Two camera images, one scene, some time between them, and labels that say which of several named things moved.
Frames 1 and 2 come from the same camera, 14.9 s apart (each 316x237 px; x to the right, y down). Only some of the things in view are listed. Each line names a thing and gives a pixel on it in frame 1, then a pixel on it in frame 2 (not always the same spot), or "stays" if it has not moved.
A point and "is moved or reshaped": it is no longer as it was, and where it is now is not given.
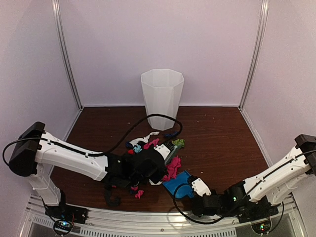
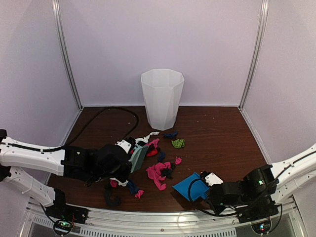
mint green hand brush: x=171 y=153 is moved or reshaped
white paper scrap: x=153 y=183 is moved or reshaped
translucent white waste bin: x=162 y=89 stays
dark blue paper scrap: x=171 y=135 stays
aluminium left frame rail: x=58 y=16 stays
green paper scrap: x=179 y=143 stays
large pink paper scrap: x=172 y=168 is moved or reshaped
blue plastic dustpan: x=182 y=191 -> x=198 y=188
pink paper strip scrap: x=155 y=141 stays
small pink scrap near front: x=140 y=192 stays
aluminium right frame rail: x=254 y=61 stays
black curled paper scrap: x=117 y=199 stays
